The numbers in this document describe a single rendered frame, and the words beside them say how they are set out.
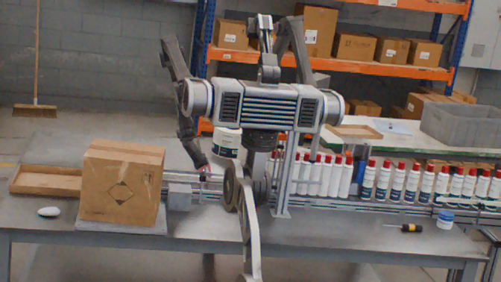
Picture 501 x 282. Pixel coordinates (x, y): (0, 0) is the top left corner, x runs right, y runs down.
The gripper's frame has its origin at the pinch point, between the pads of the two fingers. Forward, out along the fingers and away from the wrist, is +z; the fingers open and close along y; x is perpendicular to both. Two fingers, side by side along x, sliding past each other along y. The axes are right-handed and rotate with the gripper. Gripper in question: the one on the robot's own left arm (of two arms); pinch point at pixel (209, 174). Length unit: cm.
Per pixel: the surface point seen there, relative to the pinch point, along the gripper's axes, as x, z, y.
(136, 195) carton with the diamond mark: 24, -25, -42
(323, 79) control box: -67, -15, -13
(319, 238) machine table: -29, 36, -39
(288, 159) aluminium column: -35.4, 6.9, -17.2
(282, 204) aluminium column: -21.8, 24.7, -16.4
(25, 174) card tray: 71, -44, 9
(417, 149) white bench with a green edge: -112, 110, 121
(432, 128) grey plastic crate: -134, 119, 153
